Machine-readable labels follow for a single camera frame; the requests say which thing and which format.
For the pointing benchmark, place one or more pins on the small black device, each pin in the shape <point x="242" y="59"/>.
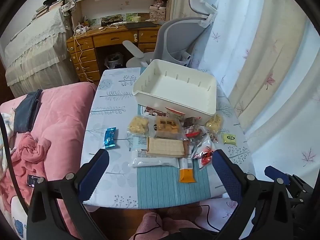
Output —
<point x="33" y="180"/>

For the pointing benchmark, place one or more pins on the white plastic storage bin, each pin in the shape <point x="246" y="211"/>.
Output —
<point x="175" y="87"/>

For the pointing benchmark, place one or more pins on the small waste bin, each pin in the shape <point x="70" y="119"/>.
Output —
<point x="113" y="60"/>

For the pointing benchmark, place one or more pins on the dark blue pouch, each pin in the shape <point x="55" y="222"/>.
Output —
<point x="26" y="112"/>

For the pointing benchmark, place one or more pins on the wooden bookshelf hutch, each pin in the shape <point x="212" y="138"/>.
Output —
<point x="140" y="1"/>

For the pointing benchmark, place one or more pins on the patterned cardboard box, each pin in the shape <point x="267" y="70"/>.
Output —
<point x="157" y="14"/>

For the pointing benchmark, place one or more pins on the pink bed blanket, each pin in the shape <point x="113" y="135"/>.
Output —
<point x="65" y="120"/>

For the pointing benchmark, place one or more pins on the blue snack packet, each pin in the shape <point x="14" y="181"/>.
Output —
<point x="110" y="138"/>

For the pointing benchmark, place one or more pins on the leaf print curtain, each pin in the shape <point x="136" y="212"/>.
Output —
<point x="262" y="55"/>

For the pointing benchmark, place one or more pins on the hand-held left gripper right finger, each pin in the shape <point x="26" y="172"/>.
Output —
<point x="227" y="177"/>

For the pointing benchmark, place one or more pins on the brown snack packet red print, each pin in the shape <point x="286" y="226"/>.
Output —
<point x="192" y="122"/>

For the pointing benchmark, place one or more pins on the red edged white snack packet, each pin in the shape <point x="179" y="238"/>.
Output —
<point x="175" y="113"/>

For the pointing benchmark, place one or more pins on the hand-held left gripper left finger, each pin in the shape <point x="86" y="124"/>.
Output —
<point x="93" y="177"/>

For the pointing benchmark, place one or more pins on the white lace cover cloth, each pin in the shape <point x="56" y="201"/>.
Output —
<point x="32" y="45"/>

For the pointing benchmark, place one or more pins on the wooden desk with drawers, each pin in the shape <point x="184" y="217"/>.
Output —
<point x="110" y="40"/>

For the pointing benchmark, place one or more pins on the orange white snack packet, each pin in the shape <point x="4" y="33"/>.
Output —
<point x="187" y="172"/>

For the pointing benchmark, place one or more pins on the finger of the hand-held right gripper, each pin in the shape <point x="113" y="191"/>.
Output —
<point x="271" y="171"/>

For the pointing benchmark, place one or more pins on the teal striped table mat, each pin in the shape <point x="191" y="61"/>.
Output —
<point x="162" y="187"/>

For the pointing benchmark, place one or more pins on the small doll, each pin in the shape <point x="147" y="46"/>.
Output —
<point x="158" y="0"/>

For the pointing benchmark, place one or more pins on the brown label biscuit packet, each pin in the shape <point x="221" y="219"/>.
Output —
<point x="167" y="128"/>

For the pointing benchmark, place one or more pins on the clear packet with red print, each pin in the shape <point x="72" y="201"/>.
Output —
<point x="195" y="133"/>

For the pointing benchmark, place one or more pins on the green square snack packet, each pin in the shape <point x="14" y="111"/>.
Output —
<point x="229" y="139"/>

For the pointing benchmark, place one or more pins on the clear square cracker packet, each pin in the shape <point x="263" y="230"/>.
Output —
<point x="165" y="147"/>

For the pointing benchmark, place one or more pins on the tree print tablecloth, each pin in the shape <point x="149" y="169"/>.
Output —
<point x="112" y="110"/>

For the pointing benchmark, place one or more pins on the grey office chair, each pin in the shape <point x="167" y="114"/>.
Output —
<point x="175" y="37"/>

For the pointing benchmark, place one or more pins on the clear puffed snack packet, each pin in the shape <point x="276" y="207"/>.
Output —
<point x="214" y="123"/>
<point x="137" y="125"/>

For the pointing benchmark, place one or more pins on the dark desk pad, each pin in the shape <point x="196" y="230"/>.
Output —
<point x="140" y="25"/>

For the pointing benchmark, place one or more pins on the crumpled pink towel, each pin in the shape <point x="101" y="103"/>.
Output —
<point x="30" y="151"/>

